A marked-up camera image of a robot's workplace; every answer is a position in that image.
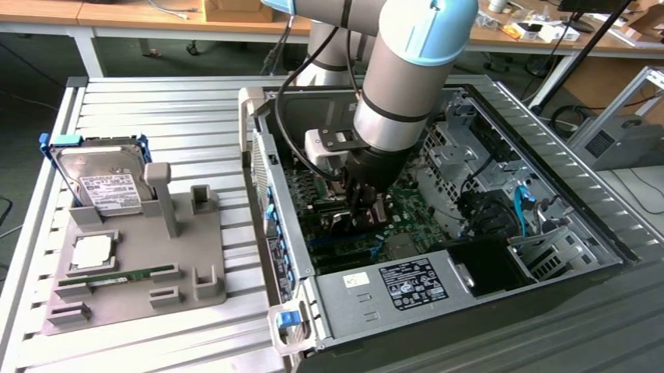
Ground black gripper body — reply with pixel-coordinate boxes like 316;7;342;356
344;146;410;194

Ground black installed RAM stick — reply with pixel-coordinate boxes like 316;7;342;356
314;201;356;219

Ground CPU socket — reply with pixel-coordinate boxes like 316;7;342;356
314;170;350;203

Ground green motherboard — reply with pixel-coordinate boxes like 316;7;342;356
282;151;453;277

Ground blue expansion slot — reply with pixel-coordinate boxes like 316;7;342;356
309;236;385;252

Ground metal disk bay cage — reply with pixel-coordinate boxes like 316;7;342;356
414;120;503;234

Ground open grey PC case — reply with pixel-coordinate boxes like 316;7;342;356
235;82;644;373

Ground grey power supply unit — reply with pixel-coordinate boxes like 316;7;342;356
310;248;476;341

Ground blue case latch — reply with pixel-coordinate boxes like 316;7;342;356
274;309;302;330

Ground cluttered wooden desk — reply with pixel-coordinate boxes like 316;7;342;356
464;0;664;81

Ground grey parts rack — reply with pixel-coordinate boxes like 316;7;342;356
42;162;230;337

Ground white box black top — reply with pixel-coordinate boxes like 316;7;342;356
504;21;545;40

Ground grey computer tower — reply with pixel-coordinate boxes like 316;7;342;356
568;114;664;172

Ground silver hard disk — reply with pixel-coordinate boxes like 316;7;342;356
55;145;157;217

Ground brown cardboard box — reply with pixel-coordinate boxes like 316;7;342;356
203;0;275;23

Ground green RAM stick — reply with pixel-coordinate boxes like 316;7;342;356
59;267;175;288

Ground black stand pole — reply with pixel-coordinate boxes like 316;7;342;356
527;0;640;114

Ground silver CPU chip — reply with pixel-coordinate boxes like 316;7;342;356
70;236;115;271

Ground blue disk caddy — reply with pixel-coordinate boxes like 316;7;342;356
39;131;151;207

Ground black computer monitor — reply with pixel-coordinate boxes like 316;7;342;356
557;0;634;33

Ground folded cardboard pieces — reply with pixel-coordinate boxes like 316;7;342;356
609;3;664;48

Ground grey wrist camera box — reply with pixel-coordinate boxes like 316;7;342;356
305;129;365;173

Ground black wire bundle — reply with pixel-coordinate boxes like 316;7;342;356
456;153;520;238

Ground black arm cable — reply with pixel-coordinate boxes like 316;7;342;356
274;29;365;180

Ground blue disk wire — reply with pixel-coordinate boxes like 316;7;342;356
515;185;536;238

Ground metal drive bracket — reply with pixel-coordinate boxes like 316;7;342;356
508;225;611;283

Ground black hanging cable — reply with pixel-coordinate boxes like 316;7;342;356
258;17;297;75

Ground coiled black cable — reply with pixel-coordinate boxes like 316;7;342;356
548;103;593;136

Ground aluminium profile frame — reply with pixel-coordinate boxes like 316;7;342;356
604;64;664;117

